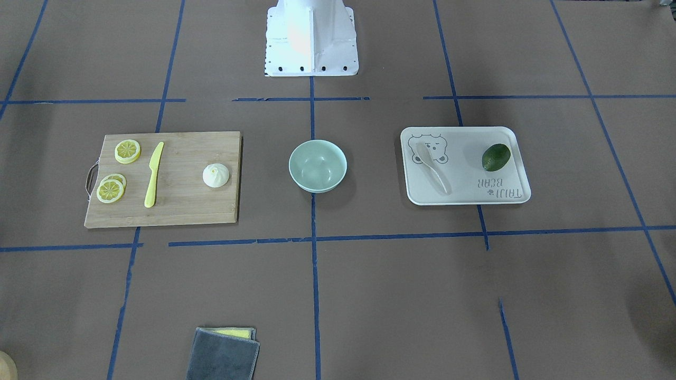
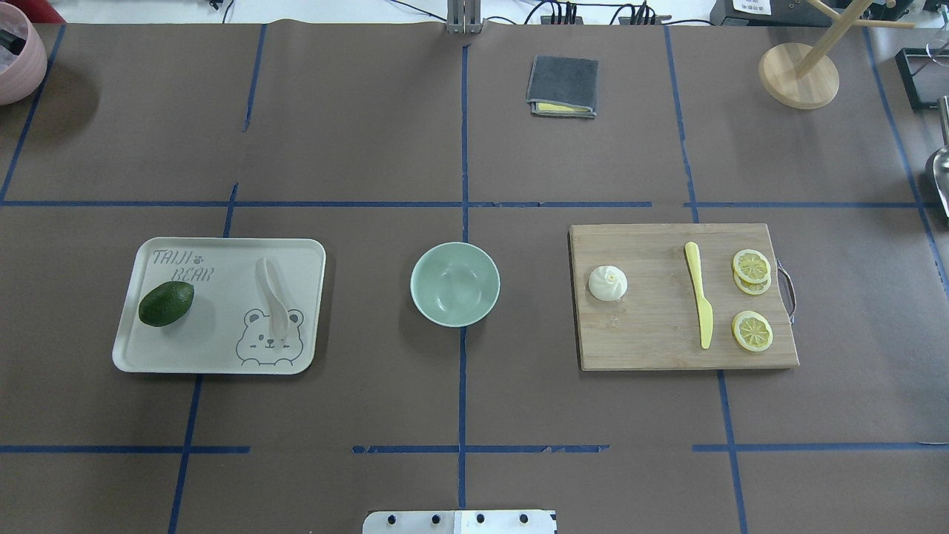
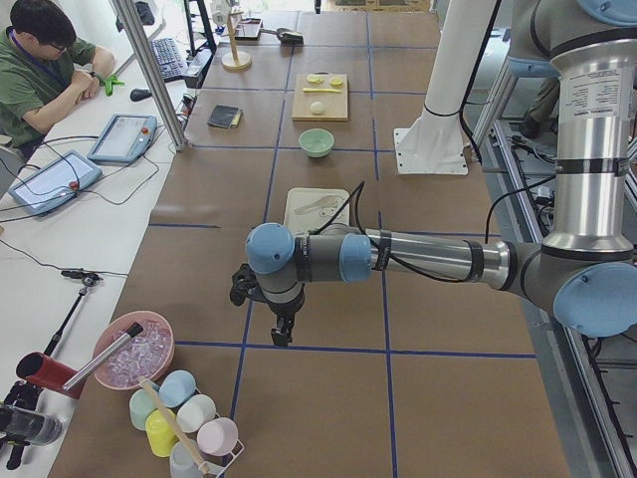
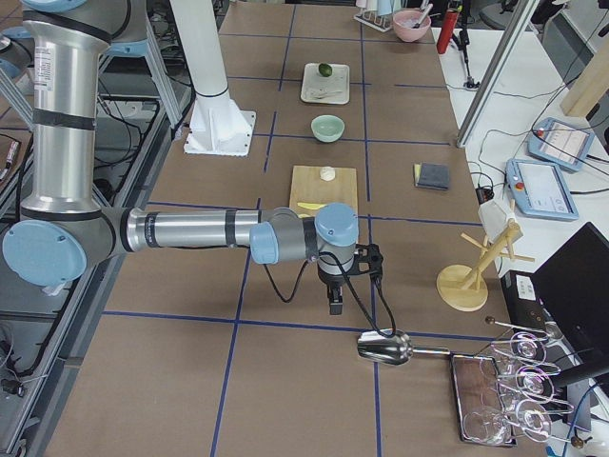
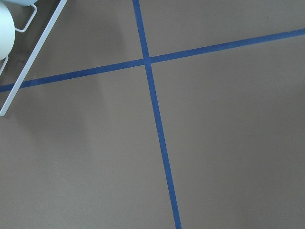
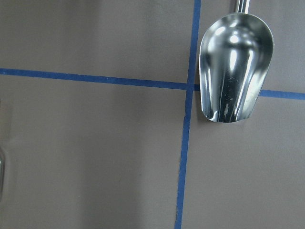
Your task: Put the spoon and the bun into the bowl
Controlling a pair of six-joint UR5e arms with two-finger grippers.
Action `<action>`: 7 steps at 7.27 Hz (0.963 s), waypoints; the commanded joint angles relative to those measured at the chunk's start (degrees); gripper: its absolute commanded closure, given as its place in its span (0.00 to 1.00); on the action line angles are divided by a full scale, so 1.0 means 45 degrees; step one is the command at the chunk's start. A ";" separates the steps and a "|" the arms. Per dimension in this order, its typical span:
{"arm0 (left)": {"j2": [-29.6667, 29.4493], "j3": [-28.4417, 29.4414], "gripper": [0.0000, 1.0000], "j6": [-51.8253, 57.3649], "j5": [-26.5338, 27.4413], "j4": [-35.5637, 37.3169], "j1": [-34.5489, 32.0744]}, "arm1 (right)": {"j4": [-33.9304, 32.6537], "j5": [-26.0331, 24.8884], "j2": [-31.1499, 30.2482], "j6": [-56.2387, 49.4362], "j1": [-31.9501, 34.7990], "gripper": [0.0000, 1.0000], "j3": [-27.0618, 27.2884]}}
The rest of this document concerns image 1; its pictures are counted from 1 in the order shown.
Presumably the light green bowl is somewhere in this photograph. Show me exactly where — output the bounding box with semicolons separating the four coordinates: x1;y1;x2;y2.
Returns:
288;139;348;193

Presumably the yellow sponge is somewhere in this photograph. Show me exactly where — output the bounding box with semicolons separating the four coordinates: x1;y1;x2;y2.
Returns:
211;327;256;340

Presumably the white plastic spoon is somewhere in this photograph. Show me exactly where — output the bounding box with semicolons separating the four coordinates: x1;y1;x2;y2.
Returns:
415;144;452;195

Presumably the white bear tray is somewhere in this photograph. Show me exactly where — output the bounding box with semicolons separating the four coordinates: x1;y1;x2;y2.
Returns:
399;127;532;205

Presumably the bamboo cutting board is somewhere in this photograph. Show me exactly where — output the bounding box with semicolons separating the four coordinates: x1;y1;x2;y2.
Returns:
84;131;243;229

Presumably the lemon slice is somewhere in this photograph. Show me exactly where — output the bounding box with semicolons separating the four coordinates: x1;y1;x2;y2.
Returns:
114;139;142;164
95;178;125;204
101;173;127;187

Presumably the yellow plastic knife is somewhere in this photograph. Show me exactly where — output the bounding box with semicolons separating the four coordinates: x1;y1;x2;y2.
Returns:
143;141;164;208

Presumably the white steamed bun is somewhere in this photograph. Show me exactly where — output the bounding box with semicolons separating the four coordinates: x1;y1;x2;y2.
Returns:
202;163;230;188

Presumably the lemon slice lower back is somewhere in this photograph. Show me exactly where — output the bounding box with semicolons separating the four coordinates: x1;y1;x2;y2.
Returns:
101;173;127;187

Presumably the green avocado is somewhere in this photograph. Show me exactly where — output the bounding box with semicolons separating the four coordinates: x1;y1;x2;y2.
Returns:
481;144;511;172

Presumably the lemon slice lower front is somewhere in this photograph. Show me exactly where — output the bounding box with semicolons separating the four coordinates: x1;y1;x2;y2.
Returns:
95;178;125;204

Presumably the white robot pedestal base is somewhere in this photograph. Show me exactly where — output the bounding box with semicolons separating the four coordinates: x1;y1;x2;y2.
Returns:
264;1;359;77

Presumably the lemon slice upper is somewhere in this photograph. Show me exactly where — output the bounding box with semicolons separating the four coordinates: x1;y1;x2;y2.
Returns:
114;139;142;164

